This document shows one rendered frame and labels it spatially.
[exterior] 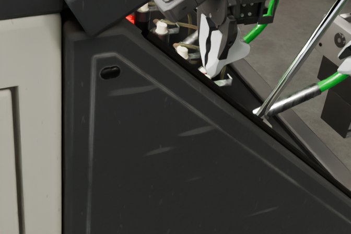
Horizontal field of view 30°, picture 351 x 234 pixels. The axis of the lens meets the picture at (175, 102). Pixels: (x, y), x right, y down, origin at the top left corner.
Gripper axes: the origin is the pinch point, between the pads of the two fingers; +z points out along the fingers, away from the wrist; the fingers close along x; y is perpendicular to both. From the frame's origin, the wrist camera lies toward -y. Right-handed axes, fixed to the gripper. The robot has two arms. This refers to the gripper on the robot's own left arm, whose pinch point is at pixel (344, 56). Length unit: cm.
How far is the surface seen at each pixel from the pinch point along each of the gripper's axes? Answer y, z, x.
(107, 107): -33, -4, -38
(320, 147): 23.0, 19.8, 9.1
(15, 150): -35, 2, -41
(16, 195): -33, 4, -42
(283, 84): -19.7, -7.6, -26.0
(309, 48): -20.9, -10.9, -24.4
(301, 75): 122, 107, 160
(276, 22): 119, 126, 208
